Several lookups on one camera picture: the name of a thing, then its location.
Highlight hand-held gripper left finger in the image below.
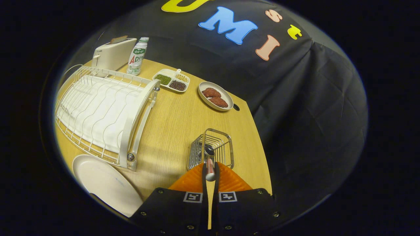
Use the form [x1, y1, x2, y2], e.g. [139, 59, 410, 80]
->
[130, 162, 209, 236]

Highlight beige plate with meat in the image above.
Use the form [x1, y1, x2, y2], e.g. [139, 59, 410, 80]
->
[198, 81, 234, 112]

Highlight white toaster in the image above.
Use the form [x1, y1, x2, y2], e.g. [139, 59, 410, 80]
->
[91, 38, 137, 72]

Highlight white bottle with green label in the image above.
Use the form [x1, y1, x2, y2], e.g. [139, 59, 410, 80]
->
[126, 37, 150, 76]

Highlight black backdrop cloth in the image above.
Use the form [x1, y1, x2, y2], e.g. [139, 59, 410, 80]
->
[75, 0, 368, 223]

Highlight metal wire basket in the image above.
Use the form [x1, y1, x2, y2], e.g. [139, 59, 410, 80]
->
[187, 128, 235, 171]

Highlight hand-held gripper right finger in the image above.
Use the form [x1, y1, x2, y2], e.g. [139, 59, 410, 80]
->
[213, 162, 281, 235]

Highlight spoon with pink handle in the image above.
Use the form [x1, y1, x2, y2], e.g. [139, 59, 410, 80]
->
[203, 144, 216, 182]

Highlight beige round plate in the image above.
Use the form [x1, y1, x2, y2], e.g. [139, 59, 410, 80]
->
[72, 154, 144, 218]

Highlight white divided dish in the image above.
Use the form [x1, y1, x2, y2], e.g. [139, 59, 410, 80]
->
[153, 68, 191, 93]

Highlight white wire dish rack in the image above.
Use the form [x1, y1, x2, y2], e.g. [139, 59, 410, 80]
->
[54, 65, 161, 171]

